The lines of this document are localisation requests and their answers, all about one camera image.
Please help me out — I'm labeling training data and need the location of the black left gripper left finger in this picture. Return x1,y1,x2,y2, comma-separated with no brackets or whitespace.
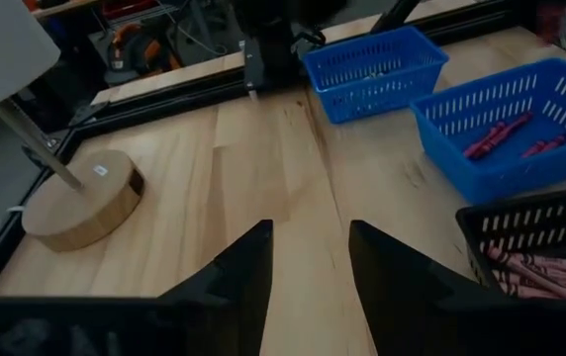
0,220,275,356

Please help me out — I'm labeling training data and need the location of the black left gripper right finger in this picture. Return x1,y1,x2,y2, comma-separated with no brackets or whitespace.
348,220,566,356

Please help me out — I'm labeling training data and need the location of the dark magenta crayon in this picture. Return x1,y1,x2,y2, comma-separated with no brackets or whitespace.
534,133,566,154
468,111,535,160
519,140,551,159
462,121,510,159

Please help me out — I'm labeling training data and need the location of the black plastic basket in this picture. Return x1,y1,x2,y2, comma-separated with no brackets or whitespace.
454,186,566,303

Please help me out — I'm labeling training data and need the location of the white shade wooden table lamp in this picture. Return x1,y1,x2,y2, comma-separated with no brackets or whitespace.
0,0,146,254

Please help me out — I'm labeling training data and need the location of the blue plastic basket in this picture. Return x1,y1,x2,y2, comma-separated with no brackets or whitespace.
409,57,566,207
301,25,450,126

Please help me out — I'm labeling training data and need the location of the orange shop vacuum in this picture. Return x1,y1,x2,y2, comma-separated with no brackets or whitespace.
107,22,183,75

